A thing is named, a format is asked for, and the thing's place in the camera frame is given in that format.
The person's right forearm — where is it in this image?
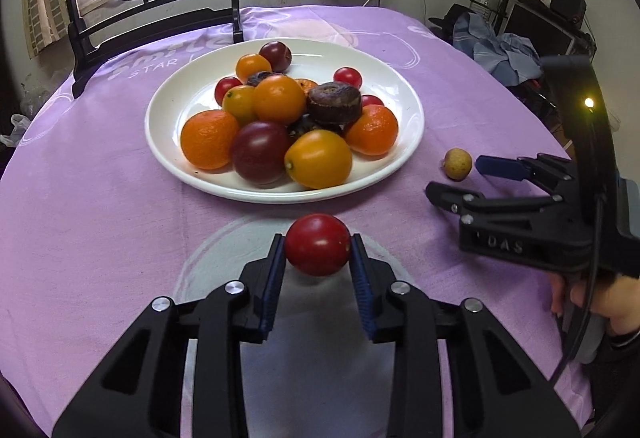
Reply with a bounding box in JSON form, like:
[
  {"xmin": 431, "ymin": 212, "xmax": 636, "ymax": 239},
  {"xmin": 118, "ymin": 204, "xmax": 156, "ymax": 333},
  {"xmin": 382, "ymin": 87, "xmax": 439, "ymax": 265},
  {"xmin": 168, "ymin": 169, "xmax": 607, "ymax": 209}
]
[{"xmin": 590, "ymin": 328, "xmax": 640, "ymax": 438}]

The purple tablecloth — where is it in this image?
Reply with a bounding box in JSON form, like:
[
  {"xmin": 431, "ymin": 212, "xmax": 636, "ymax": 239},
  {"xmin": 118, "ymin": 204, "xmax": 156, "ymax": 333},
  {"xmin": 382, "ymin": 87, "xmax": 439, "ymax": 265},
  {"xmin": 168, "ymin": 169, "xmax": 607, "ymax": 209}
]
[{"xmin": 0, "ymin": 5, "xmax": 596, "ymax": 438}]

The person's right hand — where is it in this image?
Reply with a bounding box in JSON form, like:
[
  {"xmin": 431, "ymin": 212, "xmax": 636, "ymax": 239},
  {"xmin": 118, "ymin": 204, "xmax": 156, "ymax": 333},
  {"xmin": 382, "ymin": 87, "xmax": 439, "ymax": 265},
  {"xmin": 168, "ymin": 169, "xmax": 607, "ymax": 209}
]
[{"xmin": 550, "ymin": 274, "xmax": 640, "ymax": 334}]

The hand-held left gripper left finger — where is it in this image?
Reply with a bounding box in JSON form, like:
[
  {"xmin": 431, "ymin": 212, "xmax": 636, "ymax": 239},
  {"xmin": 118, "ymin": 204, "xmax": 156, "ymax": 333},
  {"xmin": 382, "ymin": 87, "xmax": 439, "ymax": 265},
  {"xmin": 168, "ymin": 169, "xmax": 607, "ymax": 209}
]
[{"xmin": 51, "ymin": 233, "xmax": 286, "ymax": 438}]

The small purple tomato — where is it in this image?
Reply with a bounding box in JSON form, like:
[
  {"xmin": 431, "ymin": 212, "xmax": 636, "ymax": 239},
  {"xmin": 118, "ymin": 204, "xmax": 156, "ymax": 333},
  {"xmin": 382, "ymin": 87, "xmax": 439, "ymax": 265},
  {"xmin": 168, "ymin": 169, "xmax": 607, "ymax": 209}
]
[{"xmin": 258, "ymin": 41, "xmax": 292, "ymax": 72}]

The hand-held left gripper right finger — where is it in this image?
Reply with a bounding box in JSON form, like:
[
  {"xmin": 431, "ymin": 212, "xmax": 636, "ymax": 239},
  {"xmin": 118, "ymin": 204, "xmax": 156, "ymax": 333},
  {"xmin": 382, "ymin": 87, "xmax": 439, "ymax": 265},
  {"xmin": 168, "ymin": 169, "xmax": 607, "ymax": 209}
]
[{"xmin": 348, "ymin": 233, "xmax": 583, "ymax": 438}]

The yellow longan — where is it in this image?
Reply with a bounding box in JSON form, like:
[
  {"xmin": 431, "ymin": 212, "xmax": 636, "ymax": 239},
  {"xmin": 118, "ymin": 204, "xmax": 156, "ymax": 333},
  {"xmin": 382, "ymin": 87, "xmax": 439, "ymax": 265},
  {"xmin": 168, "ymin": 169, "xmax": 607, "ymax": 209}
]
[{"xmin": 442, "ymin": 148, "xmax": 473, "ymax": 181}]

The white oval plate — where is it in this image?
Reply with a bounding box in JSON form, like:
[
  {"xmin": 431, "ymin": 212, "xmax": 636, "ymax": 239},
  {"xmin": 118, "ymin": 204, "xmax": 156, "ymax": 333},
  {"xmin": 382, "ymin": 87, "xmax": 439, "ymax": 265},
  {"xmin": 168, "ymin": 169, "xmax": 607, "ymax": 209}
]
[{"xmin": 145, "ymin": 38, "xmax": 426, "ymax": 205}]

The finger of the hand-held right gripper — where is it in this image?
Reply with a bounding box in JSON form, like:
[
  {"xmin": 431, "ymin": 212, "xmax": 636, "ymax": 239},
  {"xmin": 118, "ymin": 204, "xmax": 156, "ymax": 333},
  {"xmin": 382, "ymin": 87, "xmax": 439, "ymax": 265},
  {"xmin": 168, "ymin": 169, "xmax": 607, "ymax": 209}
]
[
  {"xmin": 475, "ymin": 153, "xmax": 581, "ymax": 201},
  {"xmin": 425, "ymin": 182, "xmax": 581, "ymax": 225}
]

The yellow tomato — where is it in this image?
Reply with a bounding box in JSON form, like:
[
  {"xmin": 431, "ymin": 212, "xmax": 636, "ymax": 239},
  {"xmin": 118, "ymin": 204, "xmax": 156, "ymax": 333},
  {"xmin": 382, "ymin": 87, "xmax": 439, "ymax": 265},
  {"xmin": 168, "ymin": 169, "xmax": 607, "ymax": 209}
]
[
  {"xmin": 284, "ymin": 129, "xmax": 354, "ymax": 190},
  {"xmin": 222, "ymin": 85, "xmax": 258, "ymax": 127}
]

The smooth orange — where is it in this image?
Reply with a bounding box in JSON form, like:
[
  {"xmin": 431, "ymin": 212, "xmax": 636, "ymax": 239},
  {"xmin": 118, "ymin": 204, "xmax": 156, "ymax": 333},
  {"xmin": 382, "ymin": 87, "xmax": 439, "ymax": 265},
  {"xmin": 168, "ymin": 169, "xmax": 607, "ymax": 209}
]
[{"xmin": 251, "ymin": 74, "xmax": 307, "ymax": 125}]

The small orange tomato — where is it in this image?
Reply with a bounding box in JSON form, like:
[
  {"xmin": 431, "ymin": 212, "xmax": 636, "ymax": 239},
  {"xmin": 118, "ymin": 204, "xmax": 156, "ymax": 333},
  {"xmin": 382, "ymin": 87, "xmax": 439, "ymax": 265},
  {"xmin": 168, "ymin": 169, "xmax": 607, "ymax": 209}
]
[{"xmin": 235, "ymin": 54, "xmax": 273, "ymax": 84}]

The black monitor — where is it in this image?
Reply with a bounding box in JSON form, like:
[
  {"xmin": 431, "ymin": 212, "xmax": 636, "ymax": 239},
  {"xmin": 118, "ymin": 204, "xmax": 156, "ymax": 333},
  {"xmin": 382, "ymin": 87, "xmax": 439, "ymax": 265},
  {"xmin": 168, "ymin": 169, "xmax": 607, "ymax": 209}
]
[{"xmin": 502, "ymin": 0, "xmax": 576, "ymax": 56}]

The pile of clothes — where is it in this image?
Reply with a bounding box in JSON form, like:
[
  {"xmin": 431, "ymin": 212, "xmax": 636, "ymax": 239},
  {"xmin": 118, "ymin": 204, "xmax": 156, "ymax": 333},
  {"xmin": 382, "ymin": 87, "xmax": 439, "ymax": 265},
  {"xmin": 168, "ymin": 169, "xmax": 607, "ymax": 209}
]
[{"xmin": 430, "ymin": 2, "xmax": 543, "ymax": 86}]

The large purple tomato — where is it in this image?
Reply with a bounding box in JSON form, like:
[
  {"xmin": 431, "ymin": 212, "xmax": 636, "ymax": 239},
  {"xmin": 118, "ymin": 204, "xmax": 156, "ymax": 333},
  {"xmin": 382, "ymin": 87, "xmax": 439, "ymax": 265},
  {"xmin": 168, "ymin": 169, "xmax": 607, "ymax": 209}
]
[{"xmin": 230, "ymin": 120, "xmax": 293, "ymax": 185}]

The white plastic bag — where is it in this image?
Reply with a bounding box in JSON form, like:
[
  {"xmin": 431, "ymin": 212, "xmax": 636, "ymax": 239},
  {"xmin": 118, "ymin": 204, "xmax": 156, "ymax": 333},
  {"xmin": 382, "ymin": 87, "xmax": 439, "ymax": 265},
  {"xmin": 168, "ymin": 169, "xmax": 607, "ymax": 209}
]
[{"xmin": 0, "ymin": 113, "xmax": 32, "ymax": 149}]

